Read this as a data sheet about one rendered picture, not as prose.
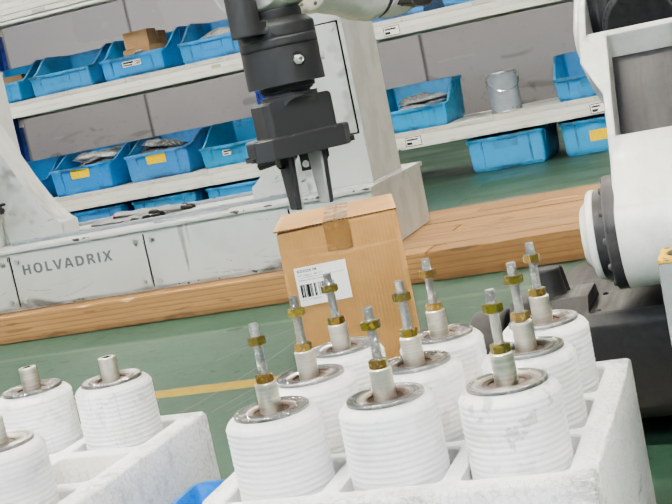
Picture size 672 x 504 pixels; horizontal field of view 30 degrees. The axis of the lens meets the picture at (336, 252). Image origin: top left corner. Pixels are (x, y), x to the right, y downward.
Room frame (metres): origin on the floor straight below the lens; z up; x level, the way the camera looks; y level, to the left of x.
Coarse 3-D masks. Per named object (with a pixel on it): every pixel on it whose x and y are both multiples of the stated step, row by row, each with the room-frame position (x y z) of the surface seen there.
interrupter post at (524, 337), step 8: (528, 320) 1.23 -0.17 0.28; (512, 328) 1.23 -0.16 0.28; (520, 328) 1.22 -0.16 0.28; (528, 328) 1.23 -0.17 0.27; (520, 336) 1.23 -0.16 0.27; (528, 336) 1.22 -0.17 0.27; (520, 344) 1.23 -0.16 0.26; (528, 344) 1.22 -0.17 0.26; (536, 344) 1.23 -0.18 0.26; (520, 352) 1.23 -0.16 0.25
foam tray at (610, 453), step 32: (608, 384) 1.30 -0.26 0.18; (608, 416) 1.19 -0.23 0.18; (640, 416) 1.39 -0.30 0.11; (448, 448) 1.20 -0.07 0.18; (576, 448) 1.16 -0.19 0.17; (608, 448) 1.12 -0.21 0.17; (640, 448) 1.34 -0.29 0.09; (448, 480) 1.10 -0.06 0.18; (480, 480) 1.08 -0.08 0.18; (512, 480) 1.06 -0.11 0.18; (544, 480) 1.05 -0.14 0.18; (576, 480) 1.03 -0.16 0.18; (608, 480) 1.09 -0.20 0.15; (640, 480) 1.29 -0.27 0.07
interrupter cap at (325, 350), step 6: (330, 342) 1.46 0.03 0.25; (354, 342) 1.44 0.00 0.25; (360, 342) 1.43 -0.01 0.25; (366, 342) 1.42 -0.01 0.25; (318, 348) 1.44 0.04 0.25; (324, 348) 1.43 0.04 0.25; (330, 348) 1.44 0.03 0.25; (354, 348) 1.40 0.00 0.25; (360, 348) 1.39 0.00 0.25; (366, 348) 1.40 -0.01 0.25; (318, 354) 1.40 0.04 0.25; (324, 354) 1.39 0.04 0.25; (330, 354) 1.39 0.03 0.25; (336, 354) 1.39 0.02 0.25; (342, 354) 1.39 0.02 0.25
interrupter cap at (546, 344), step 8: (536, 336) 1.27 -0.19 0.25; (544, 336) 1.26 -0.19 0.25; (552, 336) 1.25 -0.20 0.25; (512, 344) 1.26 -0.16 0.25; (544, 344) 1.24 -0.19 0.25; (552, 344) 1.22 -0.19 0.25; (560, 344) 1.21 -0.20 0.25; (528, 352) 1.21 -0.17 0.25; (536, 352) 1.20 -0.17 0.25; (544, 352) 1.20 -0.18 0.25; (552, 352) 1.20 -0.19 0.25
